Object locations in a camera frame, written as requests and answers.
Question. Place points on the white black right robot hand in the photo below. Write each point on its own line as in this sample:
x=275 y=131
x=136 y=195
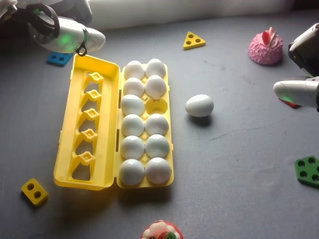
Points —
x=294 y=90

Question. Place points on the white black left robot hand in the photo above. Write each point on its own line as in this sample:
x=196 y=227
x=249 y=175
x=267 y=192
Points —
x=64 y=37

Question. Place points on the yellow egg carton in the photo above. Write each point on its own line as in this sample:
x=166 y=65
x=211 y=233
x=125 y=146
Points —
x=107 y=112

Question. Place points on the red pentagon holed block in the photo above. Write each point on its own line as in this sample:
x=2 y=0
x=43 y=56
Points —
x=290 y=104

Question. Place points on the blue holed block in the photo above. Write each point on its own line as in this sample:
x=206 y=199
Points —
x=53 y=61

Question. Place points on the pink toy cake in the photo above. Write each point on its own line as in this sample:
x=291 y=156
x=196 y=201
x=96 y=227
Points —
x=261 y=53

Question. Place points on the green pentagon holed block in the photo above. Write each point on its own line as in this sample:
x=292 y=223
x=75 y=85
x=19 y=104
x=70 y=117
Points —
x=306 y=170

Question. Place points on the grey table cloth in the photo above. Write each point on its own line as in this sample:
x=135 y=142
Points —
x=236 y=174

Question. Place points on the yellow triangle three-hole block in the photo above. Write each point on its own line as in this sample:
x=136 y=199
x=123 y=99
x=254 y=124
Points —
x=189 y=44

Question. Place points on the yellow rectangular two-hole block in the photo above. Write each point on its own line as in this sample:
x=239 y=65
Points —
x=40 y=199

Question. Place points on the white red strawberry toy cake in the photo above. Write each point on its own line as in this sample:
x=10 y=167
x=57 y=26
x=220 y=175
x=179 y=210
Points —
x=159 y=230

